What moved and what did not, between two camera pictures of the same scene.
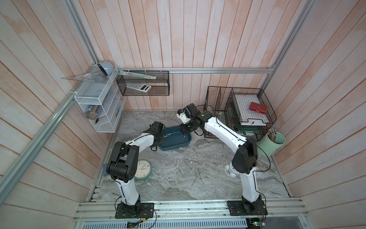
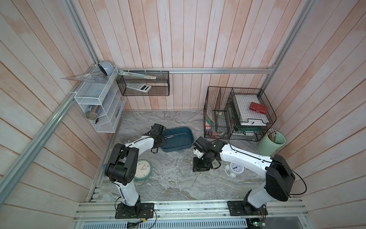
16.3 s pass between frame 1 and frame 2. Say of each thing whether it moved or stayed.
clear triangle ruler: stayed
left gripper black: stayed
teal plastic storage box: stayed
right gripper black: moved
